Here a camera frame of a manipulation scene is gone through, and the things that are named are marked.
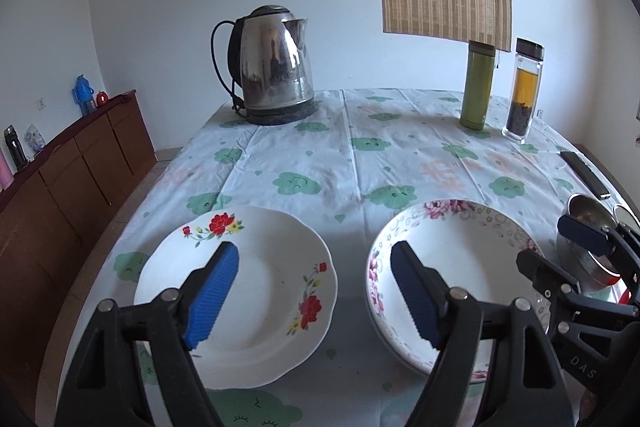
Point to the stainless steel electric kettle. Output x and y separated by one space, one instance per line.
272 57

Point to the pink bottle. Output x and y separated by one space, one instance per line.
5 174

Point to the white plate pink flowers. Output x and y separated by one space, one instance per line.
475 267

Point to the brown wooden sideboard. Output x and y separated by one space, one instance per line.
65 187

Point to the green thermos flask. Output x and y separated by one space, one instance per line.
477 92

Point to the clear plastic bag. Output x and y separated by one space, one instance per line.
35 139

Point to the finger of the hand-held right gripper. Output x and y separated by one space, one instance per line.
542 269
582 234

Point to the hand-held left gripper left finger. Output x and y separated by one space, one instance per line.
212 297

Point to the black kettle base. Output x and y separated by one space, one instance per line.
280 115

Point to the black bottle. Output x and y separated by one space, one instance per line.
15 149

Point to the small red ornament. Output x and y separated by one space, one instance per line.
102 98

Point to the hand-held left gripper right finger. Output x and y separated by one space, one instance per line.
415 297

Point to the green cloud print tablecloth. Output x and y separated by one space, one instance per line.
320 167

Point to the dark red bowl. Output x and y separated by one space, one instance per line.
602 280

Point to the black smartphone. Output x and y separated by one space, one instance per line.
585 174

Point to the blue water bottle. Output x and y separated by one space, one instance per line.
83 94

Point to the glass tea bottle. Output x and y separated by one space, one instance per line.
522 92

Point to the white plate red flowers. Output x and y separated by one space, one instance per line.
270 287

